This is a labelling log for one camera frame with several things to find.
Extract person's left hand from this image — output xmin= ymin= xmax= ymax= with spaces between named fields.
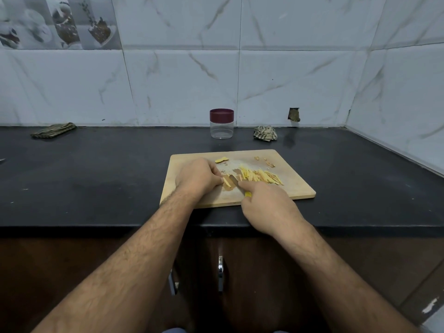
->
xmin=173 ymin=157 xmax=224 ymax=204

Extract person's right hand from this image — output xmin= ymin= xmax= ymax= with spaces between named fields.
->
xmin=236 ymin=179 xmax=305 ymax=239

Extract pile of ginger strips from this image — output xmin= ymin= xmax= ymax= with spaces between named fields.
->
xmin=222 ymin=167 xmax=284 ymax=190

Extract wooden cutting board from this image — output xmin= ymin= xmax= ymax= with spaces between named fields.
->
xmin=160 ymin=149 xmax=317 ymax=209

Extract yellow handled knife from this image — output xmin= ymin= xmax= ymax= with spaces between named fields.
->
xmin=225 ymin=174 xmax=254 ymax=200

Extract clear jar maroon lid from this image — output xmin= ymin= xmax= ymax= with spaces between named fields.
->
xmin=210 ymin=108 xmax=235 ymax=140

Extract person's right forearm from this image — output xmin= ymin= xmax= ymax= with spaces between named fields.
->
xmin=280 ymin=220 xmax=420 ymax=333

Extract person's left forearm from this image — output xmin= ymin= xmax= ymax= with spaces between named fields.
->
xmin=32 ymin=192 xmax=194 ymax=333

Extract black countertop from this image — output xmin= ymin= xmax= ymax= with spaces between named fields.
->
xmin=0 ymin=125 xmax=444 ymax=229

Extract person's blue clothing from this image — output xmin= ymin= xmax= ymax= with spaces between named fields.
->
xmin=161 ymin=327 xmax=291 ymax=333

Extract crumpled patterned cloth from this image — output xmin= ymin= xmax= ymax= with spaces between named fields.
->
xmin=253 ymin=125 xmax=278 ymax=143

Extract folded green cloth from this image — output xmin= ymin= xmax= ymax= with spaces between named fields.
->
xmin=31 ymin=122 xmax=78 ymax=140

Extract brown wooden cabinet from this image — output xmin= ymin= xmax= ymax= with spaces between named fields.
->
xmin=0 ymin=228 xmax=444 ymax=333

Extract decorative picture tiles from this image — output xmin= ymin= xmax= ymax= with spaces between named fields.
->
xmin=0 ymin=0 xmax=122 ymax=50

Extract metal cabinet handle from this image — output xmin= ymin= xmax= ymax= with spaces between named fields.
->
xmin=168 ymin=268 xmax=180 ymax=297
xmin=216 ymin=255 xmax=227 ymax=293

